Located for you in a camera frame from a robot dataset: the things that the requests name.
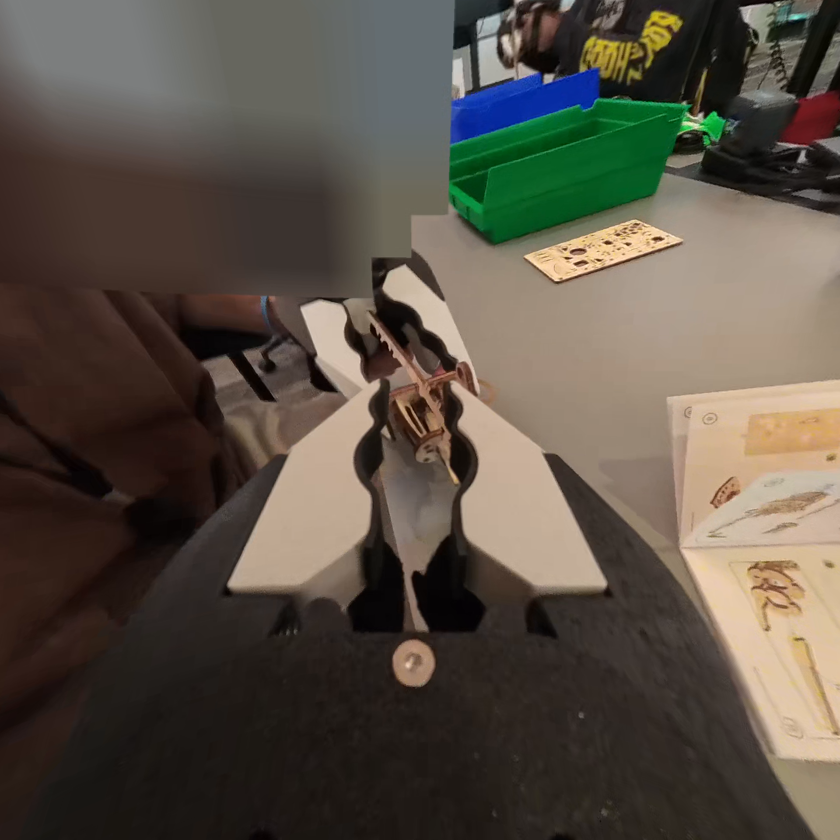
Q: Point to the wooden mechanical model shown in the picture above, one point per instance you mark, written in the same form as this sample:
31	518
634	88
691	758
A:
420	407

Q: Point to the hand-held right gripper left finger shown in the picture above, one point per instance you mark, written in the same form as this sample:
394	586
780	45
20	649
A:
308	518

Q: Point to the model instruction booklet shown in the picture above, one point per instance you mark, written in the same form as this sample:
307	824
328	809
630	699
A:
754	590

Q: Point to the dark grey device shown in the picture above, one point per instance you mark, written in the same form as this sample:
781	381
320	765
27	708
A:
761	124

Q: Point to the laser-cut wooden part sheet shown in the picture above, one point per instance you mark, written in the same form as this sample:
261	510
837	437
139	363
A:
610	253

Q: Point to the black office chair base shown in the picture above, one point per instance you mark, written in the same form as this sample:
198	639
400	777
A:
253	367

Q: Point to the green plastic bin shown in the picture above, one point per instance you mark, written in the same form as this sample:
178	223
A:
577	190

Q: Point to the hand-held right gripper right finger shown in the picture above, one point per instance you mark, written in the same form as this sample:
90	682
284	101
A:
525	512

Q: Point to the person's left forearm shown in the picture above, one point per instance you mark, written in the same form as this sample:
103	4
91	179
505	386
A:
223	313

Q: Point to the person's beige pants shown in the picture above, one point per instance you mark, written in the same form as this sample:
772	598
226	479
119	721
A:
262	433

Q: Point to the blue wristband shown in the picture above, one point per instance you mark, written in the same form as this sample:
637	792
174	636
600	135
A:
264	310

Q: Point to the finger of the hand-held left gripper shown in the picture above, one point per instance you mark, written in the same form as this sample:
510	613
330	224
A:
325	344
430	315

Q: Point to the person's brown top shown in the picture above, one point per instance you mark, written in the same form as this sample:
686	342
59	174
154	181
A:
98	407

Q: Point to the red cloth bag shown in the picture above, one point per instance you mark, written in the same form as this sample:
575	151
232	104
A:
814	118

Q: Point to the blue plastic bin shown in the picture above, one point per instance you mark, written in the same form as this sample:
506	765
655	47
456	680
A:
518	108

